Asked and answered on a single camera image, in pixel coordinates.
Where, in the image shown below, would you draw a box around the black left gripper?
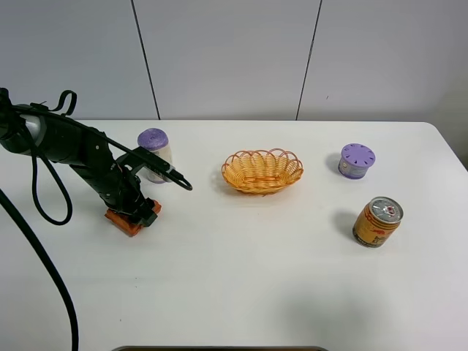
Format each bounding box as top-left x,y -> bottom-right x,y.
97,164 -> 152,218

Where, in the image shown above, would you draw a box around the orange waffle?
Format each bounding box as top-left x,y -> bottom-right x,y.
105,198 -> 162,237

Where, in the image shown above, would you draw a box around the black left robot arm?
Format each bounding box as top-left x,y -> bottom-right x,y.
1,88 -> 157,230

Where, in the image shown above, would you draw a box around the orange woven plastic basket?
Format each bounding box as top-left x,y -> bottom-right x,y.
221,148 -> 303,195

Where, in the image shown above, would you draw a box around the purple white cylindrical canister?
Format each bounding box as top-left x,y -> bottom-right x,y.
137,128 -> 172,184

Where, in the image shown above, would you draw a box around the purple lid air freshener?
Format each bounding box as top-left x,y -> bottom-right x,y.
338,143 -> 376,179

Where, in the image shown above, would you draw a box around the gold Red Bull can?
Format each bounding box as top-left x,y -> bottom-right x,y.
352,197 -> 404,248

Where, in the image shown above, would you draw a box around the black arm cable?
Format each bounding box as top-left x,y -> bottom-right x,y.
0,89 -> 194,351

